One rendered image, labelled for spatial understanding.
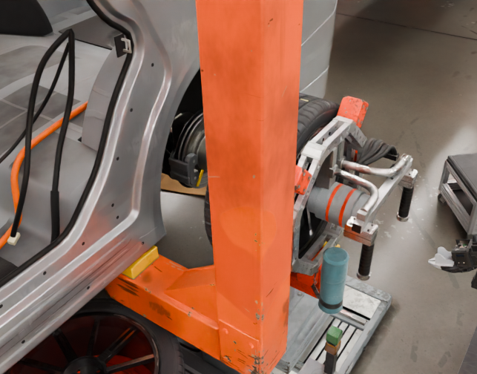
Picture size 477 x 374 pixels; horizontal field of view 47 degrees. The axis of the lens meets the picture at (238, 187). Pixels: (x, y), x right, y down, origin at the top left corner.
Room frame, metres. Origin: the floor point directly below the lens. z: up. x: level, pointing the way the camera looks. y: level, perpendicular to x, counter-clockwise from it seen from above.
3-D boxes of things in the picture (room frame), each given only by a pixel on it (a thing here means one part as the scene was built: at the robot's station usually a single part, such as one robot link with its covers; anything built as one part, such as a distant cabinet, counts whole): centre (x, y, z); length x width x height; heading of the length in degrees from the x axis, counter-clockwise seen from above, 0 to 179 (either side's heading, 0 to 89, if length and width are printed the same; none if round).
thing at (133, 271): (1.40, 0.38, 0.71); 0.14 x 0.14 x 0.05; 55
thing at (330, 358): (1.08, -0.29, 0.55); 0.03 x 0.03 x 0.21; 55
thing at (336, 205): (1.46, -0.36, 0.85); 0.21 x 0.14 x 0.14; 55
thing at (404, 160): (1.51, -0.46, 1.03); 0.19 x 0.18 x 0.11; 55
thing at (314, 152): (1.51, -0.30, 0.85); 0.54 x 0.07 x 0.54; 145
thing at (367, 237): (1.25, -0.37, 0.93); 0.09 x 0.05 x 0.05; 55
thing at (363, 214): (1.35, -0.34, 1.03); 0.19 x 0.18 x 0.11; 55
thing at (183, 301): (1.30, 0.24, 0.69); 0.52 x 0.17 x 0.35; 55
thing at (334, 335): (1.08, -0.29, 0.64); 0.04 x 0.04 x 0.04; 55
